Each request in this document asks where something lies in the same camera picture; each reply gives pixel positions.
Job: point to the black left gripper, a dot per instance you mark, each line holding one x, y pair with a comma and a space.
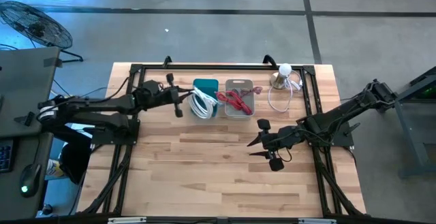
168, 96

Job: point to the white bulb brass lamp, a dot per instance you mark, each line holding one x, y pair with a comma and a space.
285, 69

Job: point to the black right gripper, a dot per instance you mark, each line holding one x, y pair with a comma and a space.
282, 139

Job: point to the grey metal stand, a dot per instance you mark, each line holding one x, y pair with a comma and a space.
405, 122

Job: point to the black aluminium table frame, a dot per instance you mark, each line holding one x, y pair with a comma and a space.
221, 67

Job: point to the grey desk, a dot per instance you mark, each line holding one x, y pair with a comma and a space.
24, 88

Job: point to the black floor fan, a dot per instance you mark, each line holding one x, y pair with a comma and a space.
35, 26

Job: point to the black chair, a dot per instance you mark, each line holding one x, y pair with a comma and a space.
73, 159

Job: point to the silver metal bracket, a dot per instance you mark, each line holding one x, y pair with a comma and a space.
316, 221
126, 220

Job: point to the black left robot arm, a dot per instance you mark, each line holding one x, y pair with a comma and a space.
98, 106

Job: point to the grey plastic bin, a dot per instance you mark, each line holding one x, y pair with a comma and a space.
230, 108

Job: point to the black keyboard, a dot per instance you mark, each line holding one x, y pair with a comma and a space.
5, 156

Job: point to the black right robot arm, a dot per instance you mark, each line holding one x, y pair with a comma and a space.
334, 118

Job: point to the teal plastic bin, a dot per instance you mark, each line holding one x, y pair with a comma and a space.
207, 84

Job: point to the black desk clamp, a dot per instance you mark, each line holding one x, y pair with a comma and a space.
25, 119

